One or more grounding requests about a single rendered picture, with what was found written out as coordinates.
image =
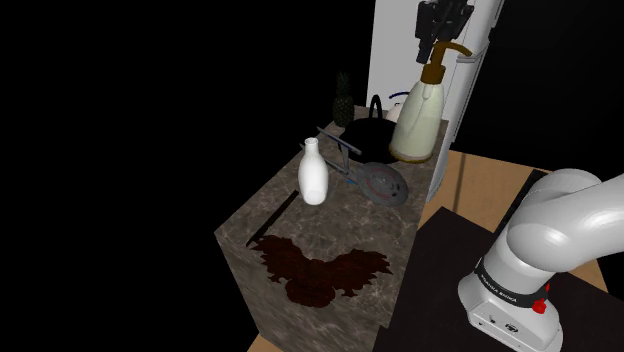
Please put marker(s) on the white kettle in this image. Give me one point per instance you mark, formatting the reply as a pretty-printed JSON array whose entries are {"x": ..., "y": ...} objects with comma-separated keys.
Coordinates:
[{"x": 395, "y": 112}]

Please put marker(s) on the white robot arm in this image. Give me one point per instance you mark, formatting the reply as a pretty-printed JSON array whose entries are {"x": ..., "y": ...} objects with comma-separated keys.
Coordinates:
[{"x": 551, "y": 234}]

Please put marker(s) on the grey spaceship toy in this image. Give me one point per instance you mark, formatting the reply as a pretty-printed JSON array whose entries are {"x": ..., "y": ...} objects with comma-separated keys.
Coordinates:
[{"x": 382, "y": 184}]

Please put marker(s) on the white bottle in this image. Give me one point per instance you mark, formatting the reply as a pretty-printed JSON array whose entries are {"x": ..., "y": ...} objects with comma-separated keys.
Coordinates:
[{"x": 313, "y": 175}]

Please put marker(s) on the cream soap dispenser brown pump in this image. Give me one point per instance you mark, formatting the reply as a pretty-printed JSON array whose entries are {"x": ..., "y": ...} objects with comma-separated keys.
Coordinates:
[{"x": 419, "y": 122}]

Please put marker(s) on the white refrigerator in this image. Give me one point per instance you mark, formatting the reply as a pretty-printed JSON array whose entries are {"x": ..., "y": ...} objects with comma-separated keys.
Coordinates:
[{"x": 392, "y": 48}]

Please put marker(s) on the brown marble counter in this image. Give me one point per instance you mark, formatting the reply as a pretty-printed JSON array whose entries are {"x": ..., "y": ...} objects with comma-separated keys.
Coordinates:
[{"x": 351, "y": 229}]

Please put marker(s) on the dark red leaf-shaped mat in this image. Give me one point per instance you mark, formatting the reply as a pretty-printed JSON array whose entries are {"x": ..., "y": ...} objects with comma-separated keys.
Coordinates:
[{"x": 312, "y": 278}]

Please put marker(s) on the dark robot stand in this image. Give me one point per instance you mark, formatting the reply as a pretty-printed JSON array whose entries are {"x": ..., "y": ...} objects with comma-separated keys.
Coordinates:
[{"x": 434, "y": 292}]

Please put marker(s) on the pineapple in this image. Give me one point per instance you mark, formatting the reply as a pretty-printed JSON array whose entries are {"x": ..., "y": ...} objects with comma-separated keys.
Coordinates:
[{"x": 343, "y": 107}]

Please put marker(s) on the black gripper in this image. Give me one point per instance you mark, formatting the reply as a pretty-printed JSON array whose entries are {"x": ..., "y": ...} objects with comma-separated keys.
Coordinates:
[{"x": 441, "y": 17}]

